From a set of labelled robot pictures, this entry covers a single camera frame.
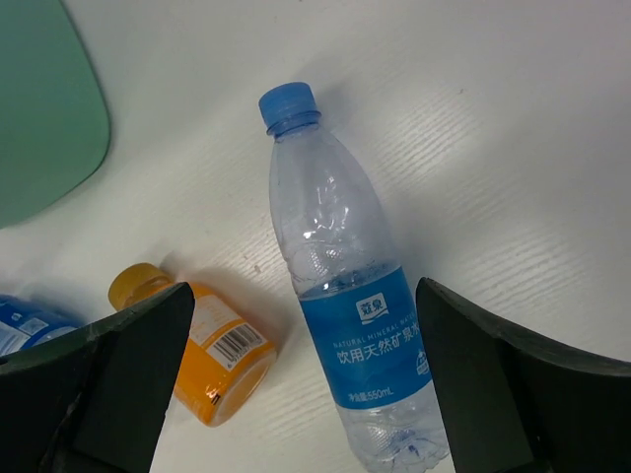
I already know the small orange juice bottle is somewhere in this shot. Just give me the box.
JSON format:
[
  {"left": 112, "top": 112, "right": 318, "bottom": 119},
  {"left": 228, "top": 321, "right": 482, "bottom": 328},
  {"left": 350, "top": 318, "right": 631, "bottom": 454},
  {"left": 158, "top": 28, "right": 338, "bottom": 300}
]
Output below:
[{"left": 107, "top": 262, "right": 278, "bottom": 428}]

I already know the green plastic bin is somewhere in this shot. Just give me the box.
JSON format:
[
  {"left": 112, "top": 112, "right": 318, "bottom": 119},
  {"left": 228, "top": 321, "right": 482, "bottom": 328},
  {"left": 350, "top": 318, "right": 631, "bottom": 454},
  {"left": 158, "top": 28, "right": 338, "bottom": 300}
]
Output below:
[{"left": 1, "top": 1, "right": 110, "bottom": 227}]

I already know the white-cap blue-label drink bottle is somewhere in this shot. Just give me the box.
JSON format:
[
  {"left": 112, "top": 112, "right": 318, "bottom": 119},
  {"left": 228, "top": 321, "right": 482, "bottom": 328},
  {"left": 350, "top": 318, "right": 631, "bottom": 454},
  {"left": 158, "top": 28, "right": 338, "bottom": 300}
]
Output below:
[{"left": 0, "top": 295, "right": 82, "bottom": 356}]

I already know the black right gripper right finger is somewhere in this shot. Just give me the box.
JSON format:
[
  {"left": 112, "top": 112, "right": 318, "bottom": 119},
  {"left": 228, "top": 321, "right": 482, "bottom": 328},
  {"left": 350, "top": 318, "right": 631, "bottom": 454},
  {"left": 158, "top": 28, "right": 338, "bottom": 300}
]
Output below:
[{"left": 416, "top": 278, "right": 630, "bottom": 472}]

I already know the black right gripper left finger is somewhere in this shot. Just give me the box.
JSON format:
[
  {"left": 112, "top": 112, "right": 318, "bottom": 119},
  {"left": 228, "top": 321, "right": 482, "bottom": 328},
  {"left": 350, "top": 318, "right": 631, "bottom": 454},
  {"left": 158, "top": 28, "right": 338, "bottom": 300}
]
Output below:
[{"left": 1, "top": 283, "right": 194, "bottom": 472}]

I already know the blue-cap blue-label water bottle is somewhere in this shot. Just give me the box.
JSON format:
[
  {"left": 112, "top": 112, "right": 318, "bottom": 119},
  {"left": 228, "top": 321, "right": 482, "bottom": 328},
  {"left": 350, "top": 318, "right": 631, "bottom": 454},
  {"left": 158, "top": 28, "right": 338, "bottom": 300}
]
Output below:
[{"left": 258, "top": 82, "right": 450, "bottom": 472}]

